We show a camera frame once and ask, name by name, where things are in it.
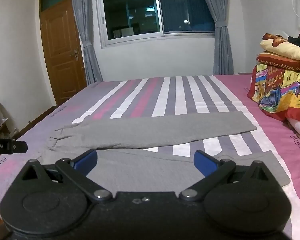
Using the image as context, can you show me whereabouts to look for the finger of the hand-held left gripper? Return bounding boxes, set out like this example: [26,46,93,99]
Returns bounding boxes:
[9,141,28,154]

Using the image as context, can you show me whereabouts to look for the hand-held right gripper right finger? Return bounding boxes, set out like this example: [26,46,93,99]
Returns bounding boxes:
[179,150,274,202]

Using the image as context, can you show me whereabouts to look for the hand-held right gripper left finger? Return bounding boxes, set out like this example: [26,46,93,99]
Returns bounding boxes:
[21,149,113,202]

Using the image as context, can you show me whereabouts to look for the grey pants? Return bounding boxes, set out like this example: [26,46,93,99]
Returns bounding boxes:
[40,110,292,193]

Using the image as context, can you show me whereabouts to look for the striped pink bed sheet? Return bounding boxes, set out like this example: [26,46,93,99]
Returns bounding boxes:
[0,75,300,240]

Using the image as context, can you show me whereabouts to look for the brown wooden door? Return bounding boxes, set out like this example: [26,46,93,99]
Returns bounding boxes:
[39,0,88,105]

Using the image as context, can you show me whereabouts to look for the colourful printed blanket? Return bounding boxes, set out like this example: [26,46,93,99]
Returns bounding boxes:
[247,51,300,130]

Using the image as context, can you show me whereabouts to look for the grey curtain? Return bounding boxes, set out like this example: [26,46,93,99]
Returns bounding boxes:
[197,0,234,75]
[69,0,104,85]

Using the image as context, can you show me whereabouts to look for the yellow folded blanket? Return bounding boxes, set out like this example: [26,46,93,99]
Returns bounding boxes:
[259,32,300,68]

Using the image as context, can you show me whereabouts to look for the sliding glass window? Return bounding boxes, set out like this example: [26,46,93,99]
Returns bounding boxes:
[96,0,217,49]

